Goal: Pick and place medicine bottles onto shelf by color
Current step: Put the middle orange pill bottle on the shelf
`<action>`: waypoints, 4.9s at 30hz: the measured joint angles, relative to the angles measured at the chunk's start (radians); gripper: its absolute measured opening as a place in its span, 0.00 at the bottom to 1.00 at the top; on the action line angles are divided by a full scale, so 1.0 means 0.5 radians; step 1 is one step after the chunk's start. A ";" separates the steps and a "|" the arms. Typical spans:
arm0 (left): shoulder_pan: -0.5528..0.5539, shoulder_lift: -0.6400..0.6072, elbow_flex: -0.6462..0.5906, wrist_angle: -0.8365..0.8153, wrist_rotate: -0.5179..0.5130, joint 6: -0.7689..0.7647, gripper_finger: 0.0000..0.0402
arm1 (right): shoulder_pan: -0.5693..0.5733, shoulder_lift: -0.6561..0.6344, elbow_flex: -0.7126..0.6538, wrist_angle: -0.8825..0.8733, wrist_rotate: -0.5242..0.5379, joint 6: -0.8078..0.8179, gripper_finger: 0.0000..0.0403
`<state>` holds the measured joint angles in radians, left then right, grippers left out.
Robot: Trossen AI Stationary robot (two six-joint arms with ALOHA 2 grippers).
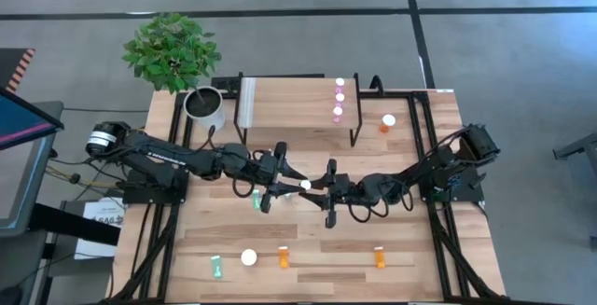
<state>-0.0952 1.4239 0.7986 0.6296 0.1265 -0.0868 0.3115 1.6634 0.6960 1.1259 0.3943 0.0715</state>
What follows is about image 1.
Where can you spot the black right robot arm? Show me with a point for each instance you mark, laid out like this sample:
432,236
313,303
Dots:
420,170

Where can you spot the white plant pot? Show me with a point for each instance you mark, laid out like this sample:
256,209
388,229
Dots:
212,117

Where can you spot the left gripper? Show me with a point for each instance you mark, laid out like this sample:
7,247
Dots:
266,172

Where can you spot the black support bar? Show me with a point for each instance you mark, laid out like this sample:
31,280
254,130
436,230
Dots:
74,225

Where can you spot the white printed box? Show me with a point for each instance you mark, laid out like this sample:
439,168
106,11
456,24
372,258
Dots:
100,212

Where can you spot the grey furniture leg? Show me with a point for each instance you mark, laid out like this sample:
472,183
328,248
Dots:
578,147

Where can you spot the pink medicine bottle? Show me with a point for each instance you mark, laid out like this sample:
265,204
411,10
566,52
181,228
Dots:
340,81
340,97
337,110

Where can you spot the black metal table frame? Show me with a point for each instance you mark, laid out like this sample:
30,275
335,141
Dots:
396,94

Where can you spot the black power strip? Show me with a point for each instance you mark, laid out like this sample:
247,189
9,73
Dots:
224,83

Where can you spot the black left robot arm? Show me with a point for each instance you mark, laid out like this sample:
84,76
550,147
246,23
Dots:
163,156

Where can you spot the slim orange medicine bottle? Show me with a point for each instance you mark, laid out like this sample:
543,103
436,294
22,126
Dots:
283,258
305,184
379,258

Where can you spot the wooden shelf black metal frame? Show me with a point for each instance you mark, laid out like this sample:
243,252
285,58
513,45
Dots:
289,104

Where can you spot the green leafy plant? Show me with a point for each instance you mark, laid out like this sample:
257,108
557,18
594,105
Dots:
170,53

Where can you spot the flat display screen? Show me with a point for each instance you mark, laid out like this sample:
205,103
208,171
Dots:
18,123

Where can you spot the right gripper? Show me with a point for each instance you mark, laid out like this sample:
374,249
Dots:
345,190

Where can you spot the grey equipment cart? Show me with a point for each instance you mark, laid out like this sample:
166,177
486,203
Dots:
14,179

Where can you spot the black mat orange striped edge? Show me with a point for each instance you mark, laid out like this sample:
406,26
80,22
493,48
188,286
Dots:
11,69

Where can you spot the white plastic strip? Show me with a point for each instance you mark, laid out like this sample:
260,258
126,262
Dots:
246,102

